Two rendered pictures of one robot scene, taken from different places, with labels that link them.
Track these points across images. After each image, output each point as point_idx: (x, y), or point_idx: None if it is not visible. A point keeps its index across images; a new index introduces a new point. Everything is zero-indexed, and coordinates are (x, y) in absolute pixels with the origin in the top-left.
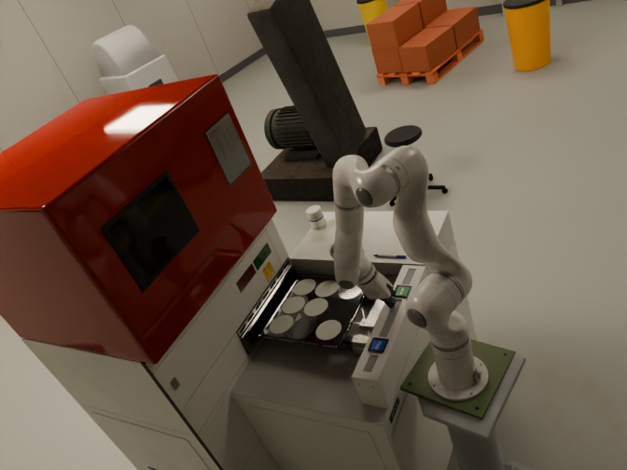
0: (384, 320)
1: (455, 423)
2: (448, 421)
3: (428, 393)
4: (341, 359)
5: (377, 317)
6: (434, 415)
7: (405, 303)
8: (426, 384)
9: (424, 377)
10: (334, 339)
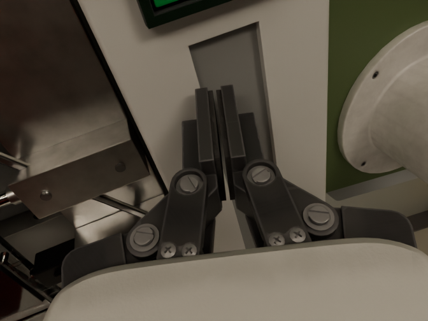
0: (232, 215)
1: (399, 181)
2: (386, 185)
3: (349, 177)
4: (47, 235)
5: (39, 89)
6: (360, 193)
7: (295, 49)
8: (340, 164)
9: (327, 152)
10: (7, 300)
